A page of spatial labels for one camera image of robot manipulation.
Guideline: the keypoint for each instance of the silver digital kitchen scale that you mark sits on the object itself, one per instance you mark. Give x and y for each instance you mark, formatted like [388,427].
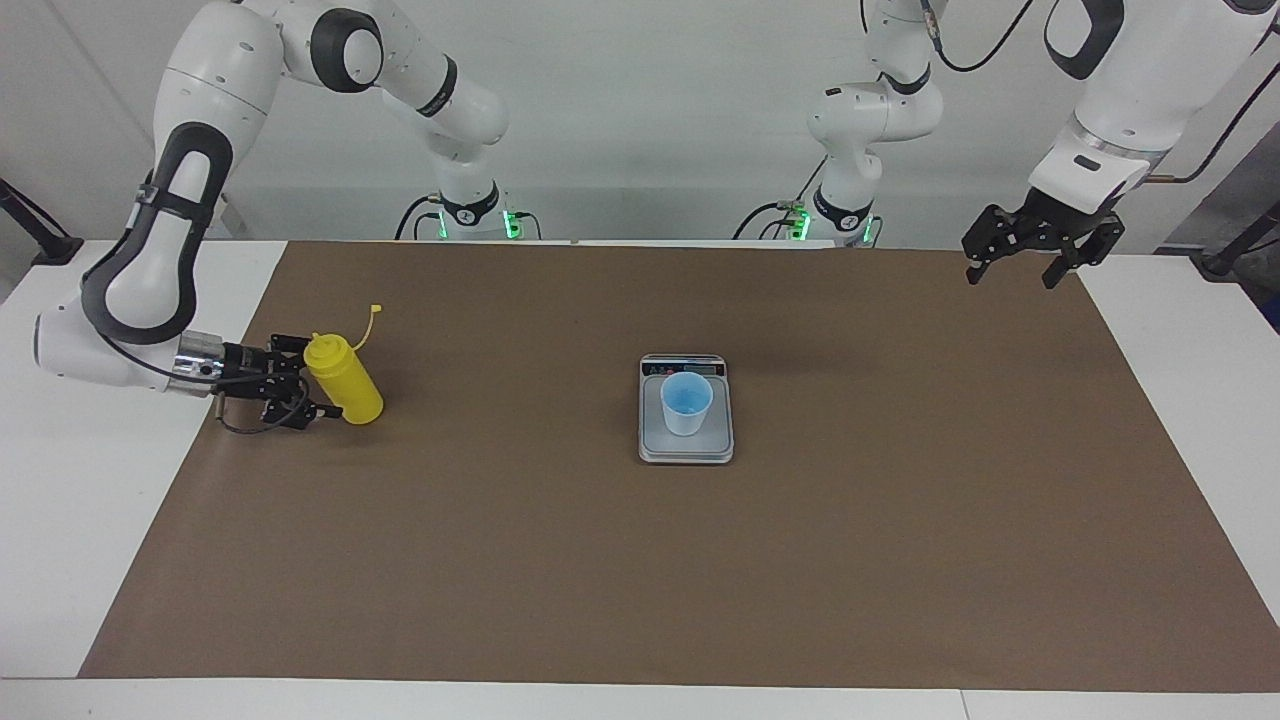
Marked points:
[650,420]

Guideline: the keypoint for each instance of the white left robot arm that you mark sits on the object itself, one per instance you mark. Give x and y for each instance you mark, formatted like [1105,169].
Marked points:
[1140,70]

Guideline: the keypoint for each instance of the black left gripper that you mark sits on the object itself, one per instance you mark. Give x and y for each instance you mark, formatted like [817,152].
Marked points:
[1050,225]

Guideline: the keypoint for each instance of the brown table mat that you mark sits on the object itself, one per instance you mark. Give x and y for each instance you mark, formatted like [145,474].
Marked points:
[500,550]

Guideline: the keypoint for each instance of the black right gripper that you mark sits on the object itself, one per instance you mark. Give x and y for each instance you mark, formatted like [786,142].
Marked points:
[262,372]

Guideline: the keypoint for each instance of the yellow squeeze bottle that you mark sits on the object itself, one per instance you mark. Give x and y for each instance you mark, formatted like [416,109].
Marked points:
[350,385]

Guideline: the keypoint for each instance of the light blue plastic cup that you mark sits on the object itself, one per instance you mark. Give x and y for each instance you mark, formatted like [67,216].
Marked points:
[685,420]

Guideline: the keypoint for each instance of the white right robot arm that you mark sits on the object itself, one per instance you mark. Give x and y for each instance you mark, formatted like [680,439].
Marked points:
[210,80]

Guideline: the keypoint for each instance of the black clamp stand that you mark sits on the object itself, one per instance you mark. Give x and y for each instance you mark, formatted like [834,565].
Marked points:
[1225,262]
[55,248]

